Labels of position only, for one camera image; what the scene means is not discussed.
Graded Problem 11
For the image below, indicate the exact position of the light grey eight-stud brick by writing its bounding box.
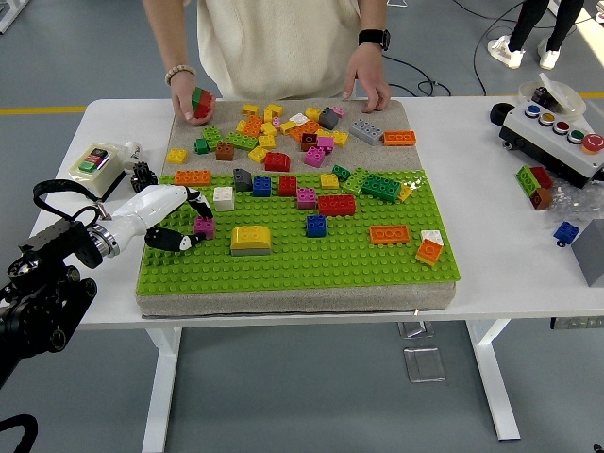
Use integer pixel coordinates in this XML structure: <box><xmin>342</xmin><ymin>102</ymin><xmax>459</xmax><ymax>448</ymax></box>
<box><xmin>348</xmin><ymin>117</ymin><xmax>385</xmax><ymax>146</ymax></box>
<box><xmin>230</xmin><ymin>244</ymin><xmax>274</xmax><ymax>258</ymax></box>

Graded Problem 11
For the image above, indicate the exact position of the red toy brick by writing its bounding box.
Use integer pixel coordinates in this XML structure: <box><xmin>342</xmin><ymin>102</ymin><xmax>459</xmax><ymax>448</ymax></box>
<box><xmin>528</xmin><ymin>165</ymin><xmax>555</xmax><ymax>190</ymax></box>

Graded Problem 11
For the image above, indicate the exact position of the cream switch box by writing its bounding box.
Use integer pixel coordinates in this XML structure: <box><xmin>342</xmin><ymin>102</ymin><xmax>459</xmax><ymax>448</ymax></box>
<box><xmin>68</xmin><ymin>142</ymin><xmax>127</xmax><ymax>199</ymax></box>

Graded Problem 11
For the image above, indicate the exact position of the person's left hand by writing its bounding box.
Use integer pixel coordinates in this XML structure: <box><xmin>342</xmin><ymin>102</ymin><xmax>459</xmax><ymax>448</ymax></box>
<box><xmin>343</xmin><ymin>45</ymin><xmax>393</xmax><ymax>114</ymax></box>

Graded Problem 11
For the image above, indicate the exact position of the light green eight-stud brick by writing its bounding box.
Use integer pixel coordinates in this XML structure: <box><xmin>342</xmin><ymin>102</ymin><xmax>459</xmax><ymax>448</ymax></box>
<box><xmin>225</xmin><ymin>131</ymin><xmax>260</xmax><ymax>152</ymax></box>
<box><xmin>340</xmin><ymin>167</ymin><xmax>370</xmax><ymax>196</ymax></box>

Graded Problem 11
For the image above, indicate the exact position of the orange and yellow brick stack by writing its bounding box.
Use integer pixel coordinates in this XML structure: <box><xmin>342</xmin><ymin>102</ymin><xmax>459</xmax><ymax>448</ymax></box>
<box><xmin>414</xmin><ymin>238</ymin><xmax>445</xmax><ymax>269</ymax></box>

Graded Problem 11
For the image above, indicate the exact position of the crumpled clear plastic bag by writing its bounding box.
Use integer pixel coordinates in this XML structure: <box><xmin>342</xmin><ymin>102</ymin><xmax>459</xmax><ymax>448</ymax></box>
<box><xmin>542</xmin><ymin>181</ymin><xmax>604</xmax><ymax>226</ymax></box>

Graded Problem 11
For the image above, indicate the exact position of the black gear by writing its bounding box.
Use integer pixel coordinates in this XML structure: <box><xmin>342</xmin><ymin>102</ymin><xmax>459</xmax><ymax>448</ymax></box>
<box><xmin>129</xmin><ymin>160</ymin><xmax>159</xmax><ymax>193</ymax></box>

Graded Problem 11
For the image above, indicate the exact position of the table control panel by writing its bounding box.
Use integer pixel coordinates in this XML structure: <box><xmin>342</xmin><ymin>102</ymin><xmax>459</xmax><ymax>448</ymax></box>
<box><xmin>548</xmin><ymin>315</ymin><xmax>604</xmax><ymax>331</ymax></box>

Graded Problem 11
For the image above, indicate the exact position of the white table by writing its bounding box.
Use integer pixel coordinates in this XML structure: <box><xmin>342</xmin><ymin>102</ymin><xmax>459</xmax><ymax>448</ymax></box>
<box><xmin>0</xmin><ymin>96</ymin><xmax>604</xmax><ymax>453</ymax></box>

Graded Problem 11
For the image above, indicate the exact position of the black tape roll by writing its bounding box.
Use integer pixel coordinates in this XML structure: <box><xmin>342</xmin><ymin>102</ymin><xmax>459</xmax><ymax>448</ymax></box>
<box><xmin>489</xmin><ymin>102</ymin><xmax>516</xmax><ymax>127</ymax></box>

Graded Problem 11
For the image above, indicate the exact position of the clear plastic container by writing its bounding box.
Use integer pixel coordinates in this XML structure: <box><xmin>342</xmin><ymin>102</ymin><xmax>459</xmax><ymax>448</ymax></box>
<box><xmin>517</xmin><ymin>72</ymin><xmax>587</xmax><ymax>118</ymax></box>

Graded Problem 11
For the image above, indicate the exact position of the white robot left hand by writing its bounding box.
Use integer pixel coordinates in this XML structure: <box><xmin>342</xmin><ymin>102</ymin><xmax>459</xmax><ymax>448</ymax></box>
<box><xmin>109</xmin><ymin>183</ymin><xmax>216</xmax><ymax>257</ymax></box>

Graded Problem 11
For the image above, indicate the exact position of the black floor cable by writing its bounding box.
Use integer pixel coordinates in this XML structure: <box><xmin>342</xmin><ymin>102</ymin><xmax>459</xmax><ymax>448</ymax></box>
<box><xmin>382</xmin><ymin>54</ymin><xmax>444</xmax><ymax>99</ymax></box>
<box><xmin>472</xmin><ymin>0</ymin><xmax>528</xmax><ymax>97</ymax></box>

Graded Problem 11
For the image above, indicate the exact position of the grey-brown foam mat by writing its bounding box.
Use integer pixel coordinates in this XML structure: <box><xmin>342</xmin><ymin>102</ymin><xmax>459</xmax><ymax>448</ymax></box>
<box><xmin>134</xmin><ymin>98</ymin><xmax>461</xmax><ymax>321</ymax></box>

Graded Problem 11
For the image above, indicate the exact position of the dark grey sloped brick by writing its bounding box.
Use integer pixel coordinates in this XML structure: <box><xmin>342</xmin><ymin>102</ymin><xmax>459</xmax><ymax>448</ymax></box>
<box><xmin>232</xmin><ymin>167</ymin><xmax>254</xmax><ymax>193</ymax></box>
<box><xmin>318</xmin><ymin>107</ymin><xmax>341</xmax><ymax>131</ymax></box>

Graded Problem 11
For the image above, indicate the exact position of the blue brick with ring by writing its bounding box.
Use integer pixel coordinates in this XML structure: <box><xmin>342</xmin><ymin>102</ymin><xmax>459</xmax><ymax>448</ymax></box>
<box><xmin>552</xmin><ymin>220</ymin><xmax>581</xmax><ymax>247</ymax></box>

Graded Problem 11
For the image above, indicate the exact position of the red eight-stud brick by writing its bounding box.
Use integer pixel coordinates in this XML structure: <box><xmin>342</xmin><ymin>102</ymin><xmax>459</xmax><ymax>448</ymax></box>
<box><xmin>317</xmin><ymin>193</ymin><xmax>358</xmax><ymax>218</ymax></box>
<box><xmin>192</xmin><ymin>90</ymin><xmax>215</xmax><ymax>120</ymax></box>

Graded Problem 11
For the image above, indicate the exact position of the person's right hand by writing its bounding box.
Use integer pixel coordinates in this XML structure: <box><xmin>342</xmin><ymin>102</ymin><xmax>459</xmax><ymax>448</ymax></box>
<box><xmin>170</xmin><ymin>73</ymin><xmax>217</xmax><ymax>127</ymax></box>

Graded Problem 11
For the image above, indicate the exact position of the white push-button control box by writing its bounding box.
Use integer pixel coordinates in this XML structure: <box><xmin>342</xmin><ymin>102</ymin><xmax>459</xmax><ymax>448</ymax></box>
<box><xmin>498</xmin><ymin>100</ymin><xmax>604</xmax><ymax>189</ymax></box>

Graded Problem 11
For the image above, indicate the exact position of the yellow arched brick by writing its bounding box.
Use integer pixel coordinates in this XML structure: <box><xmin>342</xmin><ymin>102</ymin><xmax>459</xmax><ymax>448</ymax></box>
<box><xmin>229</xmin><ymin>225</ymin><xmax>274</xmax><ymax>250</ymax></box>

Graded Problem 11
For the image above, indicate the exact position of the red arched brick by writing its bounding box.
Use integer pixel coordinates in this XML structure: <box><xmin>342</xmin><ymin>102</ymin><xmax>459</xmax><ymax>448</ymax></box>
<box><xmin>263</xmin><ymin>151</ymin><xmax>293</xmax><ymax>173</ymax></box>

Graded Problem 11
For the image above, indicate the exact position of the white furniture frame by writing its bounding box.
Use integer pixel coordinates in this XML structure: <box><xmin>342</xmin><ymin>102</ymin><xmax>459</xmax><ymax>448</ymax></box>
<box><xmin>0</xmin><ymin>0</ymin><xmax>24</xmax><ymax>35</ymax></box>

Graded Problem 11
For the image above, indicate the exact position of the bead bracelet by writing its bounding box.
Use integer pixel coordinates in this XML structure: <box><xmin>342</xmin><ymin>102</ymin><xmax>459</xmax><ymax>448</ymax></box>
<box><xmin>164</xmin><ymin>64</ymin><xmax>197</xmax><ymax>88</ymax></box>

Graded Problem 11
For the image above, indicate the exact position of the person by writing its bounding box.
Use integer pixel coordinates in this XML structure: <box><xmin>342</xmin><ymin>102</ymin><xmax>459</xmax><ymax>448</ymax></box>
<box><xmin>196</xmin><ymin>0</ymin><xmax>363</xmax><ymax>101</ymax></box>
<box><xmin>487</xmin><ymin>0</ymin><xmax>585</xmax><ymax>71</ymax></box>

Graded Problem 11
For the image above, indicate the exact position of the orange toy brick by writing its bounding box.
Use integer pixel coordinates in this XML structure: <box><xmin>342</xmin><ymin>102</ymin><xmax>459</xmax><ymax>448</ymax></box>
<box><xmin>288</xmin><ymin>120</ymin><xmax>323</xmax><ymax>144</ymax></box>

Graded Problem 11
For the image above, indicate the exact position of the green studded baseplate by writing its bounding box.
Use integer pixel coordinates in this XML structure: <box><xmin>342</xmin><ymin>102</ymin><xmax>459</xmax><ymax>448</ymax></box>
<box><xmin>135</xmin><ymin>168</ymin><xmax>461</xmax><ymax>297</ymax></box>

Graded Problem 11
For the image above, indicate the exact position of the black wristwatch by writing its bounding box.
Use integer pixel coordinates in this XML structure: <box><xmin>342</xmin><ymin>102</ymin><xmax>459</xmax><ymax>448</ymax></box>
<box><xmin>357</xmin><ymin>28</ymin><xmax>393</xmax><ymax>52</ymax></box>

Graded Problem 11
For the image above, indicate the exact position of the white four-stud brick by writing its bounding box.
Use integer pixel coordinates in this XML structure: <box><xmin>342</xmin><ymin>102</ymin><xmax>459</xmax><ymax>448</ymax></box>
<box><xmin>212</xmin><ymin>186</ymin><xmax>236</xmax><ymax>212</ymax></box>

